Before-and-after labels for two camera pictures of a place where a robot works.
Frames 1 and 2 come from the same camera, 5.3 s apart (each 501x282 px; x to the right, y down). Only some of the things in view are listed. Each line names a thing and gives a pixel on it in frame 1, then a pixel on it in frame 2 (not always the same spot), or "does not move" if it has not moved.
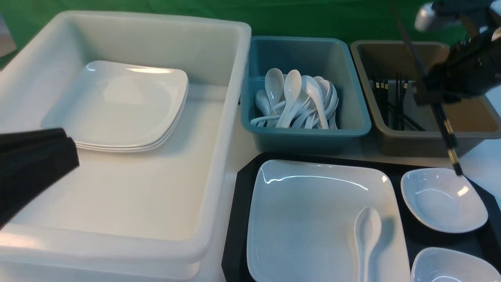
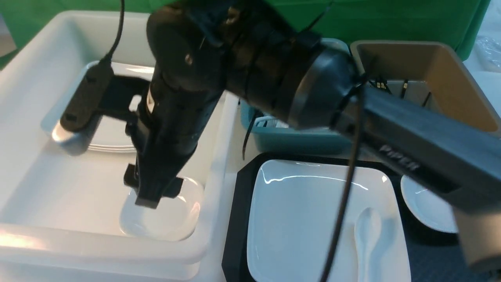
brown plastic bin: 388,72 does not move
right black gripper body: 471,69 -> 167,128
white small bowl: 443,264 -> 177,218
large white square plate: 301,226 does not move
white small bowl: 444,201 does not move
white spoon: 368,226 does not move
